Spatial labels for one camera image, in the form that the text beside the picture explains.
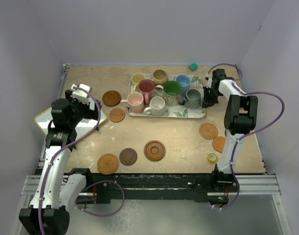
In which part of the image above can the light wood round coaster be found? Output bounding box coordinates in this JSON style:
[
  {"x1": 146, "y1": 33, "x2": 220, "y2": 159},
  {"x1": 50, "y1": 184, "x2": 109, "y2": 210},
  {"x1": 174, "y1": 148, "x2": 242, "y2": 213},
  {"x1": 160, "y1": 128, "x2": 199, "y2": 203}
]
[{"x1": 109, "y1": 108, "x2": 125, "y2": 122}]

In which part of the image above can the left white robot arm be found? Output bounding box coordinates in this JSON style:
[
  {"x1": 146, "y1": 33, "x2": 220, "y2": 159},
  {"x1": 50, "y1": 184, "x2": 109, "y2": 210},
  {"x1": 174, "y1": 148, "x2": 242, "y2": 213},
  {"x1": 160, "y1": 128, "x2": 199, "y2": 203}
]
[{"x1": 19, "y1": 84, "x2": 101, "y2": 235}]

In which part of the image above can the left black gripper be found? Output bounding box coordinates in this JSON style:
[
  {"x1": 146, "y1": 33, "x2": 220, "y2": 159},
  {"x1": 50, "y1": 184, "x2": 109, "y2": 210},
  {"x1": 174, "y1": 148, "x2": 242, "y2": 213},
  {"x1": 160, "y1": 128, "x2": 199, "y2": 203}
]
[{"x1": 66, "y1": 90, "x2": 100, "y2": 127}]

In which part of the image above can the green floral mug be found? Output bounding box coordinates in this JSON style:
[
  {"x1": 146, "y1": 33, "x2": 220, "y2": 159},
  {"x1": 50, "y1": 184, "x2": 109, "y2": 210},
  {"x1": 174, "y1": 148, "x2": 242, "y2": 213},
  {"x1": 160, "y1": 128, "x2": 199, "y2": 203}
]
[{"x1": 154, "y1": 81, "x2": 182, "y2": 107}]

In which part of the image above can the brown ringed wooden saucer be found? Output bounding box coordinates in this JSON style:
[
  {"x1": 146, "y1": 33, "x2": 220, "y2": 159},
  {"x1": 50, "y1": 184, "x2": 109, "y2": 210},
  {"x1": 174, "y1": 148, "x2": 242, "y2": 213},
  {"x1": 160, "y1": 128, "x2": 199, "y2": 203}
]
[{"x1": 102, "y1": 90, "x2": 121, "y2": 107}]

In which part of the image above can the large brown ringed saucer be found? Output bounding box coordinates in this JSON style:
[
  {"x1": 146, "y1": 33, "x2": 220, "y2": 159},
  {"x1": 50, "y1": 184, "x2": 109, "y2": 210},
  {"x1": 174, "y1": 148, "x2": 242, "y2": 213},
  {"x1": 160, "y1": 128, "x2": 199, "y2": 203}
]
[{"x1": 144, "y1": 140, "x2": 166, "y2": 161}]

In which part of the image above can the yellow tape roll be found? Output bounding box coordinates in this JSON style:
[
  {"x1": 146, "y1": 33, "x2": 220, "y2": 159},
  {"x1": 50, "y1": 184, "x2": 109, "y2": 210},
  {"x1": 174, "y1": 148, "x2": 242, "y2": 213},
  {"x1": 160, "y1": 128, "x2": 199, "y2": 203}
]
[{"x1": 207, "y1": 153, "x2": 217, "y2": 164}]

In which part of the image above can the floral serving tray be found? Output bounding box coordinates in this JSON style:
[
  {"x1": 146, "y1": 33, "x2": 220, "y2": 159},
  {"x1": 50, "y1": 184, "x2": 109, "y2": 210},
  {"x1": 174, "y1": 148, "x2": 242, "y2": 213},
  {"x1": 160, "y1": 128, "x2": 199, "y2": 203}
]
[{"x1": 127, "y1": 74, "x2": 206, "y2": 118}]

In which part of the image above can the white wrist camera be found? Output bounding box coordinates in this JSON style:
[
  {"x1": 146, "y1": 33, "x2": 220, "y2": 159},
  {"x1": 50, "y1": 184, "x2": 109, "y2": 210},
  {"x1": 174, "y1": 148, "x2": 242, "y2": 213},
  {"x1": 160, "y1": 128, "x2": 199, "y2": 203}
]
[
  {"x1": 71, "y1": 84, "x2": 91, "y2": 105},
  {"x1": 205, "y1": 73, "x2": 212, "y2": 88}
]

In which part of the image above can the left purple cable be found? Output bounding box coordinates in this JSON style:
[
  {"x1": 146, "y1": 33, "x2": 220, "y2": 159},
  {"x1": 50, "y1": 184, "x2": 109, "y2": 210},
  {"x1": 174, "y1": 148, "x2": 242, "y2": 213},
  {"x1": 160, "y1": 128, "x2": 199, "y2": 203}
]
[{"x1": 38, "y1": 87, "x2": 102, "y2": 235}]

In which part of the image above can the woven rattan coaster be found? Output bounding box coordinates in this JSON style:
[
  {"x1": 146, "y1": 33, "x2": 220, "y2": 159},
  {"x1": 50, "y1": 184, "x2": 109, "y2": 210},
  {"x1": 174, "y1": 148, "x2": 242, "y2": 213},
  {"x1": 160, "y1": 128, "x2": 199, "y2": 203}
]
[
  {"x1": 199, "y1": 123, "x2": 218, "y2": 140},
  {"x1": 97, "y1": 154, "x2": 119, "y2": 175}
]

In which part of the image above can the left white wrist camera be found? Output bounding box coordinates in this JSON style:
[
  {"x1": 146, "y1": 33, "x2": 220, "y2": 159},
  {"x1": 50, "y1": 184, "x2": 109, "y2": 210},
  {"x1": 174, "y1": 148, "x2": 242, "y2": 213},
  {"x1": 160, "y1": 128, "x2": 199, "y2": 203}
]
[{"x1": 71, "y1": 84, "x2": 91, "y2": 105}]

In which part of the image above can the white beige mug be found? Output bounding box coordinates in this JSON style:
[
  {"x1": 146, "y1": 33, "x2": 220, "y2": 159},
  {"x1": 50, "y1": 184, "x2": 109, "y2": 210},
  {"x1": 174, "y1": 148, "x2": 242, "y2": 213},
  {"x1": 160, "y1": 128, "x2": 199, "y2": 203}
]
[{"x1": 143, "y1": 97, "x2": 165, "y2": 116}]

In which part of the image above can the yellow mug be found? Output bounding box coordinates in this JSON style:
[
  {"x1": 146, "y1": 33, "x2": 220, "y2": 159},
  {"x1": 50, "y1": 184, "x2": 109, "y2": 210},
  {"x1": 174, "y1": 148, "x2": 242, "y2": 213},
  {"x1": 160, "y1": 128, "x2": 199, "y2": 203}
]
[{"x1": 131, "y1": 73, "x2": 146, "y2": 92}]

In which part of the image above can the red pink mug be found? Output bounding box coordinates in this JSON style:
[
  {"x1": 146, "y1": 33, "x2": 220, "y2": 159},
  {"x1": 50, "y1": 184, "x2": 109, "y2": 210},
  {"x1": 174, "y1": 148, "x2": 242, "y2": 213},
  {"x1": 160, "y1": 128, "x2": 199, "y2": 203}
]
[{"x1": 138, "y1": 79, "x2": 155, "y2": 104}]

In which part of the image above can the black aluminium base frame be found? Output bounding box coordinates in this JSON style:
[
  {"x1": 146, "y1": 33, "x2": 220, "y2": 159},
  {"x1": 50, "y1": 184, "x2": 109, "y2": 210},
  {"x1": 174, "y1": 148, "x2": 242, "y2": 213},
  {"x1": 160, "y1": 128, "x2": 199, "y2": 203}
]
[{"x1": 22, "y1": 168, "x2": 279, "y2": 205}]

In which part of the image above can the grey cup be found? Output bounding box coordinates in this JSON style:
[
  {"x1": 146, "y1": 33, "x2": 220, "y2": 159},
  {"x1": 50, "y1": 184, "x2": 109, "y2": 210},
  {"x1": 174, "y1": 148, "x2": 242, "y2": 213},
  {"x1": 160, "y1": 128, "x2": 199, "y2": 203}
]
[{"x1": 184, "y1": 89, "x2": 201, "y2": 109}]

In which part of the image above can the tan wooden cup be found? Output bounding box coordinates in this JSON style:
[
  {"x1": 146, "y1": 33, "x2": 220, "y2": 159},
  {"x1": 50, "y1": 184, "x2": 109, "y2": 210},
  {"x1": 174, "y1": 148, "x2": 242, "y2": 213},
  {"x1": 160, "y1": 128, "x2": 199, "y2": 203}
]
[{"x1": 152, "y1": 70, "x2": 168, "y2": 86}]

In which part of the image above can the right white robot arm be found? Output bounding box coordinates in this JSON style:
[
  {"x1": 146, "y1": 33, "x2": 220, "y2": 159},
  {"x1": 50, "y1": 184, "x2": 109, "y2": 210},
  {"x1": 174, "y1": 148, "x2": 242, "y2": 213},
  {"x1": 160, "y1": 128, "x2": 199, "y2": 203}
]
[{"x1": 202, "y1": 69, "x2": 258, "y2": 174}]

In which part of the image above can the right light wood coaster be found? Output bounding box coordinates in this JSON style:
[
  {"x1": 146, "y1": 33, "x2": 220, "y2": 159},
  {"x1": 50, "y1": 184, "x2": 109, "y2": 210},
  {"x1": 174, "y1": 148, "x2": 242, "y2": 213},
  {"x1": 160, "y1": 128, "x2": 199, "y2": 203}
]
[{"x1": 212, "y1": 136, "x2": 226, "y2": 153}]

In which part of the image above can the light blue cup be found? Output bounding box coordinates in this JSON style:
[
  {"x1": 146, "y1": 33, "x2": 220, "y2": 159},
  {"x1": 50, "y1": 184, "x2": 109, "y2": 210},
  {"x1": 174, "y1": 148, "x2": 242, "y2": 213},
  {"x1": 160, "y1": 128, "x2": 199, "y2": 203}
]
[{"x1": 175, "y1": 74, "x2": 191, "y2": 96}]

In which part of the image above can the loose purple cable loop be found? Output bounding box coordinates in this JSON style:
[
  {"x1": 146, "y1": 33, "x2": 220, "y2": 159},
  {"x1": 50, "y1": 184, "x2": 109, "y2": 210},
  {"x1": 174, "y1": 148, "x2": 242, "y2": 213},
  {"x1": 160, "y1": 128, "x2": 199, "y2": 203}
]
[{"x1": 75, "y1": 180, "x2": 126, "y2": 217}]

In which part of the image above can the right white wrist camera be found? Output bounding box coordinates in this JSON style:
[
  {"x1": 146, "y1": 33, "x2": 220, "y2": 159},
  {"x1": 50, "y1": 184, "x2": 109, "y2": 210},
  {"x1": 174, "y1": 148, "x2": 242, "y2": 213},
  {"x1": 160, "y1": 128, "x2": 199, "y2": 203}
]
[{"x1": 205, "y1": 73, "x2": 212, "y2": 88}]

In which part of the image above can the green eraser block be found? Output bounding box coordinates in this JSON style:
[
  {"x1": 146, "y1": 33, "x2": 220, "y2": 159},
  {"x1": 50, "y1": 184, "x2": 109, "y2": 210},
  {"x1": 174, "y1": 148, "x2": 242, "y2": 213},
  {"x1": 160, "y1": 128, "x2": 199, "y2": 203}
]
[{"x1": 188, "y1": 63, "x2": 198, "y2": 71}]

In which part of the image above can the dark walnut round coaster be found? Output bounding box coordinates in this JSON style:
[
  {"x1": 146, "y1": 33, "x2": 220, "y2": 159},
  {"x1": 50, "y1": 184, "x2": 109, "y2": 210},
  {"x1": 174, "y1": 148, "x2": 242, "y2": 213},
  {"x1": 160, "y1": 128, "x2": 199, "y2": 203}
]
[{"x1": 119, "y1": 148, "x2": 138, "y2": 165}]

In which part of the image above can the small whiteboard wooden frame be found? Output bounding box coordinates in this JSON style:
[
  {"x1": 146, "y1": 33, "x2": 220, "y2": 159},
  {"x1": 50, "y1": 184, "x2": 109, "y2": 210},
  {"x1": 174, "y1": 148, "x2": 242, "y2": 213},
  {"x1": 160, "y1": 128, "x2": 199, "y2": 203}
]
[{"x1": 34, "y1": 108, "x2": 97, "y2": 139}]

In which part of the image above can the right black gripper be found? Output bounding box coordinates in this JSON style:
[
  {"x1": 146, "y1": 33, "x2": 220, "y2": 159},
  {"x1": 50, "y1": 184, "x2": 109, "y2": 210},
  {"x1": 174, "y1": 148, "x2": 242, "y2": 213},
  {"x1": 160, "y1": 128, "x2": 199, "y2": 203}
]
[{"x1": 202, "y1": 86, "x2": 221, "y2": 109}]

